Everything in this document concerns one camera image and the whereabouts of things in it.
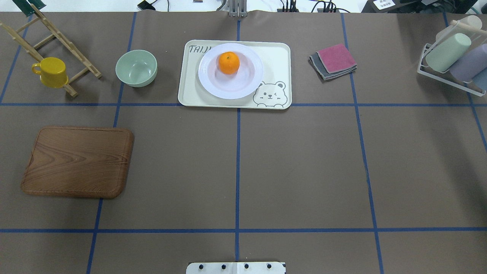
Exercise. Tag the white wire cup rack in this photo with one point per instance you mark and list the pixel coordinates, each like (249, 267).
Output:
(446, 77)

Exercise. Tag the orange fruit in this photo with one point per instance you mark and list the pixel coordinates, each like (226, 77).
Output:
(228, 63)

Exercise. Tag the green cup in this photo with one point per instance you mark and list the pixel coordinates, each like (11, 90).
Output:
(445, 54)

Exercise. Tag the pink cloth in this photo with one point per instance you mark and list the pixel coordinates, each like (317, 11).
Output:
(336, 58)

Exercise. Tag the blue cup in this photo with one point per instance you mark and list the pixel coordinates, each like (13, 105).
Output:
(480, 80)

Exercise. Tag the brown wooden tray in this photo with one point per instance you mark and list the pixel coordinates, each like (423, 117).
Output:
(88, 162)

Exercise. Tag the green bowl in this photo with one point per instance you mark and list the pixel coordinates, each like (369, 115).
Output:
(137, 68)

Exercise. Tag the yellow mug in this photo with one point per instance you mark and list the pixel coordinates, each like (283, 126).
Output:
(52, 72)

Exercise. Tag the grey cloth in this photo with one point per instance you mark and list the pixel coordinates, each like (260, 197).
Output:
(317, 64)

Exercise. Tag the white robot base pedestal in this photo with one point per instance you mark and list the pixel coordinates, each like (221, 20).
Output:
(272, 267)

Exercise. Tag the cream bear tray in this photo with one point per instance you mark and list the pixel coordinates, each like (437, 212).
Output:
(274, 92)

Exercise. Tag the white round plate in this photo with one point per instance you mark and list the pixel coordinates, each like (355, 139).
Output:
(237, 85)

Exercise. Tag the purple cup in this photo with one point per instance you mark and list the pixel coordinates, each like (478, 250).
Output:
(470, 64)

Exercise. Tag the aluminium frame post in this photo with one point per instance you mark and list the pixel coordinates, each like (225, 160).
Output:
(237, 8)

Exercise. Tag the wooden rack handle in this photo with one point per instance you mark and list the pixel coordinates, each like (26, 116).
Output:
(468, 27)

